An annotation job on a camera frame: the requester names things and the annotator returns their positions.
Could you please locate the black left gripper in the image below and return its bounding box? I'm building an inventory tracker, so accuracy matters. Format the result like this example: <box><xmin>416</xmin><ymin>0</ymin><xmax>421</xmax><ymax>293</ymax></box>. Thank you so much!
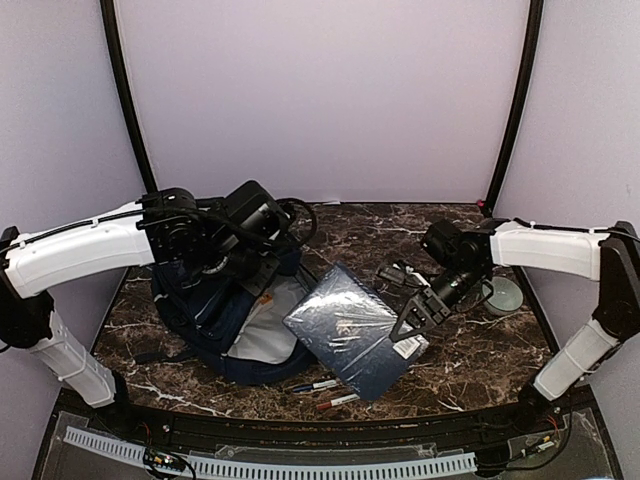
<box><xmin>198</xmin><ymin>240</ymin><xmax>284</xmax><ymax>297</ymax></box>

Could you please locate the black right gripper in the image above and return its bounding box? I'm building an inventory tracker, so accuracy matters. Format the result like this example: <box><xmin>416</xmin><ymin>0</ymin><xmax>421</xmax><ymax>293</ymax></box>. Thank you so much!
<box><xmin>389</xmin><ymin>261</ymin><xmax>488</xmax><ymax>341</ymax></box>

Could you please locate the orange treehouse paperback book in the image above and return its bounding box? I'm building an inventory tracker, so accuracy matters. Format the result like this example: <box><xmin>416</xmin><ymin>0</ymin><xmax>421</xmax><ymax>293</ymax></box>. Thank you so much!
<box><xmin>258</xmin><ymin>292</ymin><xmax>273</xmax><ymax>305</ymax></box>

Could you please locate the navy blue student backpack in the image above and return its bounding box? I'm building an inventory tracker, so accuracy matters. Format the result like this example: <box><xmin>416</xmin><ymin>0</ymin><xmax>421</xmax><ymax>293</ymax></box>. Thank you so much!
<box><xmin>135</xmin><ymin>248</ymin><xmax>317</xmax><ymax>386</ymax></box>

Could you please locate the navy blue notebook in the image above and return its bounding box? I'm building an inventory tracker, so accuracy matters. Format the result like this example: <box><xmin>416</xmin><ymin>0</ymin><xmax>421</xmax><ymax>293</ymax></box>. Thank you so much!
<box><xmin>283</xmin><ymin>262</ymin><xmax>429</xmax><ymax>401</ymax></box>

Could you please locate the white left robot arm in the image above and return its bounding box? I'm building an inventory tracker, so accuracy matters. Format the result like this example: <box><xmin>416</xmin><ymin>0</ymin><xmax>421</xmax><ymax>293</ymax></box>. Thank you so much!
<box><xmin>1</xmin><ymin>181</ymin><xmax>290</xmax><ymax>436</ymax></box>

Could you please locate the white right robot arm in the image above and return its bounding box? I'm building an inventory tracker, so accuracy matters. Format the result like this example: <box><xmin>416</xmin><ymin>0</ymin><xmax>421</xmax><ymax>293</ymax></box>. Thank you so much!
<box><xmin>390</xmin><ymin>218</ymin><xmax>639</xmax><ymax>434</ymax></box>

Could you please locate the green bowl right side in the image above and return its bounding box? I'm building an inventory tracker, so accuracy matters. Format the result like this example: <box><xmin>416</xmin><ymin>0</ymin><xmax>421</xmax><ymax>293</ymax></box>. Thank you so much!
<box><xmin>482</xmin><ymin>276</ymin><xmax>524</xmax><ymax>316</ymax></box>

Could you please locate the red capped white marker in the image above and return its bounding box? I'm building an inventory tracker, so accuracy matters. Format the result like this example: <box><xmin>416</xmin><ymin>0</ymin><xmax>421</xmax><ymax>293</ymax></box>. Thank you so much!
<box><xmin>316</xmin><ymin>394</ymin><xmax>360</xmax><ymax>411</ymax></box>

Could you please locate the blue capped white marker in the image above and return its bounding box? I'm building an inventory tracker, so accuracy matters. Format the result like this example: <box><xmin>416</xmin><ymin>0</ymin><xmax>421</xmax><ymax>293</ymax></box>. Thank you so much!
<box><xmin>292</xmin><ymin>379</ymin><xmax>339</xmax><ymax>394</ymax></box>

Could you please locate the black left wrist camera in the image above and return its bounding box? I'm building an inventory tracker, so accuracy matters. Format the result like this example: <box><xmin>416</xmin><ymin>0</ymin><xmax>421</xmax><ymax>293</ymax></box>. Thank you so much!
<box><xmin>223</xmin><ymin>180</ymin><xmax>290</xmax><ymax>239</ymax></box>

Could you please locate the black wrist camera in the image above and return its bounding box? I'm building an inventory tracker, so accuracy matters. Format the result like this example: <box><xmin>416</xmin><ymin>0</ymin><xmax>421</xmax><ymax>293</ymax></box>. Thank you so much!
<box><xmin>420</xmin><ymin>219</ymin><xmax>462</xmax><ymax>267</ymax></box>
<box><xmin>223</xmin><ymin>180</ymin><xmax>290</xmax><ymax>239</ymax></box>

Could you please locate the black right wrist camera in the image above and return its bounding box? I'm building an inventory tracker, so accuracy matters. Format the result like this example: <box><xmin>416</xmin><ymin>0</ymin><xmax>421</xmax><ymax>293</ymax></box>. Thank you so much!
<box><xmin>420</xmin><ymin>219</ymin><xmax>462</xmax><ymax>267</ymax></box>

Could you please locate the grey slotted cable duct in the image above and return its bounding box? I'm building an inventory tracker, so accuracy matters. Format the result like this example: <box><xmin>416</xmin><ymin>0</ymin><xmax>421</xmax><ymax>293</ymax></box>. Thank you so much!
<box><xmin>63</xmin><ymin>427</ymin><xmax>477</xmax><ymax>479</ymax></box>

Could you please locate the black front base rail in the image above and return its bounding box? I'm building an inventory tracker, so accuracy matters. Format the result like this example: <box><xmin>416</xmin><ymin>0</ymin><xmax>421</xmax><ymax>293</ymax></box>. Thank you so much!
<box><xmin>54</xmin><ymin>387</ymin><xmax>596</xmax><ymax>451</ymax></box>

